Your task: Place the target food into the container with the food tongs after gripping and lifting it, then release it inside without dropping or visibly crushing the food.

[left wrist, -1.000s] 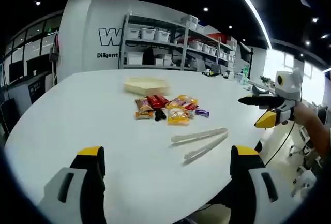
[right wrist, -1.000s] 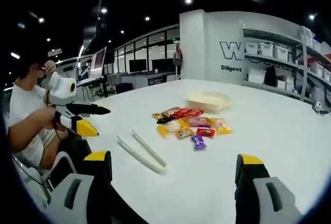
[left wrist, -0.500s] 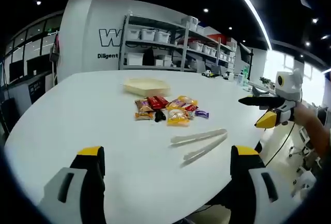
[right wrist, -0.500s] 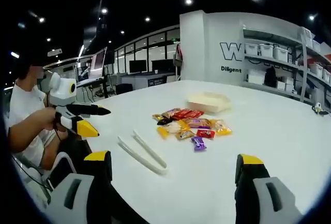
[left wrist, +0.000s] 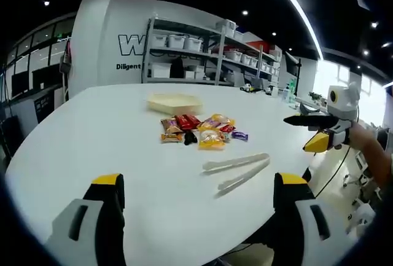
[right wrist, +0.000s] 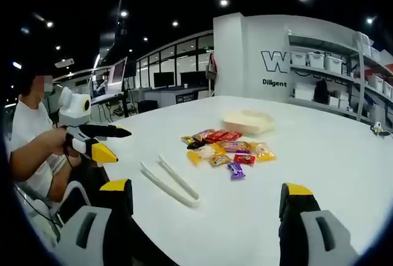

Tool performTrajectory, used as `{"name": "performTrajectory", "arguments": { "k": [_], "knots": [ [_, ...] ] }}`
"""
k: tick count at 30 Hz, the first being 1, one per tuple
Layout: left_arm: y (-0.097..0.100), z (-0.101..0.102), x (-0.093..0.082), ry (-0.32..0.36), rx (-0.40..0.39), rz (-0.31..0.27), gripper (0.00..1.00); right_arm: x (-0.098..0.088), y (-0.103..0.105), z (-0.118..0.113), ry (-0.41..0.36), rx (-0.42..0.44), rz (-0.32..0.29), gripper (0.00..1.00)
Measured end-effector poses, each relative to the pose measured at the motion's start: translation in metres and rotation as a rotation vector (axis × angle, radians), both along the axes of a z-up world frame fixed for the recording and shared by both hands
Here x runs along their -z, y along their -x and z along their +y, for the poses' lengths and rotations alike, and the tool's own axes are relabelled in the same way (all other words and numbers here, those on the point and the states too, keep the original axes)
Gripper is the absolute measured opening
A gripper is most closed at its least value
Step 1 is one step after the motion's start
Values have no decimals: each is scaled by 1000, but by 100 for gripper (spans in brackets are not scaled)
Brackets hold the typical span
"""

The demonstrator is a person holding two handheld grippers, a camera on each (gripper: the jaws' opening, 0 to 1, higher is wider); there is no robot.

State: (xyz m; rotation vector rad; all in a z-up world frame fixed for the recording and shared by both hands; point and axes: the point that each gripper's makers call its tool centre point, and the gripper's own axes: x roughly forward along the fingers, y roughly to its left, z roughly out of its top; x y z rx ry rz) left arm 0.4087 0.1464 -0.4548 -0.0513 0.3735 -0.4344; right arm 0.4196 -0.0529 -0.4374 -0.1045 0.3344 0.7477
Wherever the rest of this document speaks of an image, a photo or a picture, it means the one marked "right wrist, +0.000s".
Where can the grey metal shelving rack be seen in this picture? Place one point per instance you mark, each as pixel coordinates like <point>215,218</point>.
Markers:
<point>359,63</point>

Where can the hanging grey bag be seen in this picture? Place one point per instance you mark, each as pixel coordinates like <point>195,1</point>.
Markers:
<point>210,69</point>

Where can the person's left hand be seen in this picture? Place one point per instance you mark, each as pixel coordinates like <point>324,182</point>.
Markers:
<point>59,141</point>

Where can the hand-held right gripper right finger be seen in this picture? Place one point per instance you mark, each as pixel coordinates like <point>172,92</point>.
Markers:
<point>316,241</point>

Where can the pile of food snack packets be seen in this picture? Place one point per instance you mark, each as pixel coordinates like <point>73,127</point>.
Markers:
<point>227,152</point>

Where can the white chair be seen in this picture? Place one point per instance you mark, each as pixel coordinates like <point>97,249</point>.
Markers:
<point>77,187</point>

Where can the black case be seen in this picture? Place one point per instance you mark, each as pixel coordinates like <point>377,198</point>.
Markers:
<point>147,106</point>

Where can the black monitor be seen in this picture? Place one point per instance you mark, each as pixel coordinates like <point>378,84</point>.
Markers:
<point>163,80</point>
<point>192,78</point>

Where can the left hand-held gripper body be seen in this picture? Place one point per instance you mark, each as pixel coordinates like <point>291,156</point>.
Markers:
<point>72,106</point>

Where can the grey counter cabinet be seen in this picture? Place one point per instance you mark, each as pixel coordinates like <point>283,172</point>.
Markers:
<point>184,97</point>

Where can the person's dark trouser legs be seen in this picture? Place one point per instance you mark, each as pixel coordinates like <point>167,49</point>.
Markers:
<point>90,174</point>

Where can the person's head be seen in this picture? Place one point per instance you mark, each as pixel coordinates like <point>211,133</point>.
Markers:
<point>27,83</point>

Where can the dark work desk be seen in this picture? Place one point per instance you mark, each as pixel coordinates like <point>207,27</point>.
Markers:
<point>115,98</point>

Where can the white carton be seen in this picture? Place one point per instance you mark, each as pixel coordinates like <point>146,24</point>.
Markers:
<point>339,100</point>
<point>303,92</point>

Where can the white ceiling unit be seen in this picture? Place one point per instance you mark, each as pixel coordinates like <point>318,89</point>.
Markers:
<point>65,62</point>

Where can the spare white gripper device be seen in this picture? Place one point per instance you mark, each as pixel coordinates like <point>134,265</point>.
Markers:
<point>379,128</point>

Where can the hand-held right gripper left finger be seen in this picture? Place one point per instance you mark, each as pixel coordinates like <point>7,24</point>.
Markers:
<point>92,235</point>

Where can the white food tongs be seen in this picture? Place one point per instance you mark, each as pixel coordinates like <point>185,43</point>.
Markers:
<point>175,183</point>

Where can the person's white shirt torso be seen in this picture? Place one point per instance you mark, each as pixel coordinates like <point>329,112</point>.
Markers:
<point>29,121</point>

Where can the black backpack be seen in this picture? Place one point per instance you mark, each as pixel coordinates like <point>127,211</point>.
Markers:
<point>321,91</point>

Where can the ceiling spot lights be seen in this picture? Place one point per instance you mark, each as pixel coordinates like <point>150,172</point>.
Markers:
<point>224,2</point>

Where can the large tilted screen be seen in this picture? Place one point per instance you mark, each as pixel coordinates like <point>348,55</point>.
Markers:
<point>116,77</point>

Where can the row of white storage bins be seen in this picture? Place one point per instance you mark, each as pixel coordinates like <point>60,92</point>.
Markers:
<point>325,61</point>

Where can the small tilted screen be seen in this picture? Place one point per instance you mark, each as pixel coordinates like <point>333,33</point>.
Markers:
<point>99,89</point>

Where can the cream food container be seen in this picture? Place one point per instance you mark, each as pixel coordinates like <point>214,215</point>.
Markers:
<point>248,121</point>

